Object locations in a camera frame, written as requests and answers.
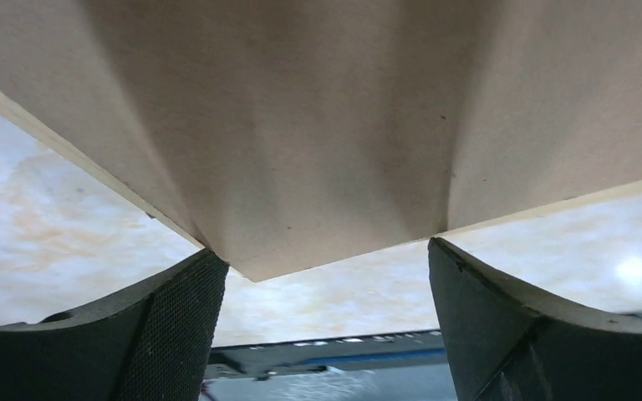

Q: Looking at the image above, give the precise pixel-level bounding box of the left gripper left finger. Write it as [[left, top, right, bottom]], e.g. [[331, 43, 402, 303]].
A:
[[0, 251, 229, 400]]

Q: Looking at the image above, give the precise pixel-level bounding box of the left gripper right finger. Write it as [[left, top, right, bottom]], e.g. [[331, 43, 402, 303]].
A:
[[428, 238, 642, 400]]

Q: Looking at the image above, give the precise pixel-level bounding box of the brown backing board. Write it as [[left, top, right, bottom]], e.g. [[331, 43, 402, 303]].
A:
[[0, 1, 642, 282]]

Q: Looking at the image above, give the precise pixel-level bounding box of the light wooden picture frame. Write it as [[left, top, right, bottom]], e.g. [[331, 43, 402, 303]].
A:
[[0, 91, 642, 248]]

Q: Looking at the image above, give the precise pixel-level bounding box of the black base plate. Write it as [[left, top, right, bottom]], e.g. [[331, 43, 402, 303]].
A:
[[204, 329, 447, 380]]

